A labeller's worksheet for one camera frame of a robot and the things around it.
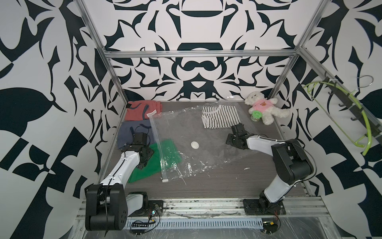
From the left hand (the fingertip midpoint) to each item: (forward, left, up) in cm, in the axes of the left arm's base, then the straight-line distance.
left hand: (145, 154), depth 87 cm
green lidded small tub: (+27, -74, -1) cm, 78 cm away
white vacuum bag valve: (+6, -29, -3) cm, 30 cm away
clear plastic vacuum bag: (+10, -27, -4) cm, 29 cm away
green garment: (-2, -12, +2) cm, 13 cm away
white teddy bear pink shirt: (+32, -82, +3) cm, 88 cm away
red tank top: (+37, +11, -3) cm, 39 cm away
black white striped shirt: (+29, -50, -4) cm, 58 cm away
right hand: (+11, -52, -3) cm, 54 cm away
